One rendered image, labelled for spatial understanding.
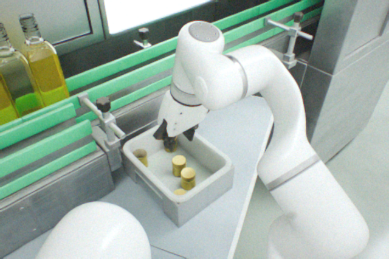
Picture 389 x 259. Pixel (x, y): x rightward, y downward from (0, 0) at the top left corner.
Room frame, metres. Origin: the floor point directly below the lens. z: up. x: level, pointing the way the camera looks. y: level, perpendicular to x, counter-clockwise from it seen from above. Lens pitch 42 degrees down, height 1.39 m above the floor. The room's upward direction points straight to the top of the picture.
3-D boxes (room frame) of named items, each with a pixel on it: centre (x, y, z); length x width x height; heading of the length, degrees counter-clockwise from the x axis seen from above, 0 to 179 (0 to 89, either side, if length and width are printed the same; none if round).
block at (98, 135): (0.54, 0.20, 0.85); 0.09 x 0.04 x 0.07; 41
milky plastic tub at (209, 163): (0.53, 0.03, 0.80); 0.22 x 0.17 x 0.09; 41
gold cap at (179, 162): (0.54, 0.03, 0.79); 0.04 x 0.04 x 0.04
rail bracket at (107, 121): (0.53, 0.19, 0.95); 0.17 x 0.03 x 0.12; 41
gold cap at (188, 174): (0.50, 0.01, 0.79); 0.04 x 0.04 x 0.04
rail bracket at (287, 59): (0.95, -0.30, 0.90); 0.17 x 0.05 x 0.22; 41
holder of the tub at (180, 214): (0.55, 0.05, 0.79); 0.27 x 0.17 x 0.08; 41
